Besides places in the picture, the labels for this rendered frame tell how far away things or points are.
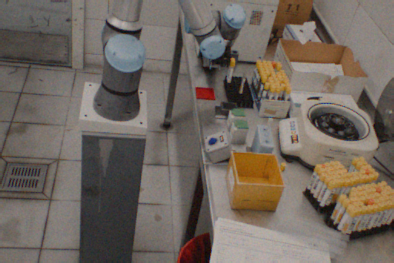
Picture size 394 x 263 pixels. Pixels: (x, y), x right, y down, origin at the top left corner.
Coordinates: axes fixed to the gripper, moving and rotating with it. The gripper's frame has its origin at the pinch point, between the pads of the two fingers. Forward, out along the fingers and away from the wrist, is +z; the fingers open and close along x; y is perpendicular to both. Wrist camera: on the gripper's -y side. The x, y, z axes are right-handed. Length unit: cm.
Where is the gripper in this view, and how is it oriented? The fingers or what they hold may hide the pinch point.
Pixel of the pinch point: (213, 61)
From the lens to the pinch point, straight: 193.8
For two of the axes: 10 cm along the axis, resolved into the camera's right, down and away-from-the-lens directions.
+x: 9.8, 0.7, 1.6
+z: -1.7, 3.7, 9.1
